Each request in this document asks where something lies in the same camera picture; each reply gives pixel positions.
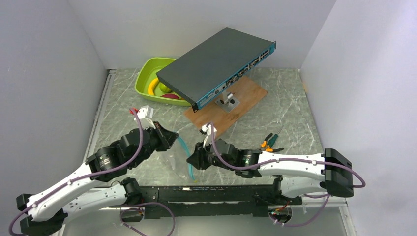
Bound green toy pear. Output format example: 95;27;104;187
158;82;172;93

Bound lime green plastic tray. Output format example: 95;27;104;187
135;57;191;107

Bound dark grey network switch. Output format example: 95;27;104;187
156;27;276;112

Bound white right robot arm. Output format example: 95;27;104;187
186;140;354;204

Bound wooden board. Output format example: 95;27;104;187
184;76;268;137

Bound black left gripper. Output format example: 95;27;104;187
130;120;179;168

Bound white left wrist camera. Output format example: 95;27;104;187
129;105;155;129

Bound yellow toy banana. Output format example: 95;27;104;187
147;78;159;96

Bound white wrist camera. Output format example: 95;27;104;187
129;105;155;129
200;122;217;148

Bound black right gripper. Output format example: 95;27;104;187
186;138;236;171

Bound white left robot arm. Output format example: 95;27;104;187
16;121;179;236

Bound green handled screwdriver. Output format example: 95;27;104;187
264;126;284;148

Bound orange handled pliers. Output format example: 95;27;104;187
259;139;284;153

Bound metal stand bracket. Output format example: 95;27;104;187
215;90;240;113

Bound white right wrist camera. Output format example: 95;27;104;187
200;122;217;148

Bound dark red toy fruit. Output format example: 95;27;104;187
161;93;180;100

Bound clear zip top bag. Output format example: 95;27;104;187
163;135;197;183

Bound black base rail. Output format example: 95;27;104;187
122;184;302;219

